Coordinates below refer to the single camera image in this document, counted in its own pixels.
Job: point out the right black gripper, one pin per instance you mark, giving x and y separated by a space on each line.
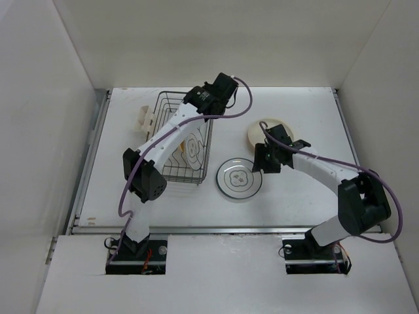
259 162

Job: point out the grey wire dish rack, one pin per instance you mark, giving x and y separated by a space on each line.
176 168

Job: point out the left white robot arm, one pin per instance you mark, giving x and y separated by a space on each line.
143 168

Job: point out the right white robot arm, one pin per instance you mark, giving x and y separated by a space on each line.
361 193

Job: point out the cream plastic cutlery holder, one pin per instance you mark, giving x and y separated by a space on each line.
145 120

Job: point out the yellow deep plate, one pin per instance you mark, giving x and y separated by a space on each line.
182 146

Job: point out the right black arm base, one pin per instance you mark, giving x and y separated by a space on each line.
299 260

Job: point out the aluminium table rail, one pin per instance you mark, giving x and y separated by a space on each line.
286 201

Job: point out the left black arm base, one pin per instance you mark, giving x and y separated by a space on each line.
127 257

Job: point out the yellow-backed white plate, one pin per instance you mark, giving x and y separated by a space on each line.
195 148

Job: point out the plain cream plate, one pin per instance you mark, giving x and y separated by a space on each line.
255 134

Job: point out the white plate green lettered rim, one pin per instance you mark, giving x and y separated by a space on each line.
235 179

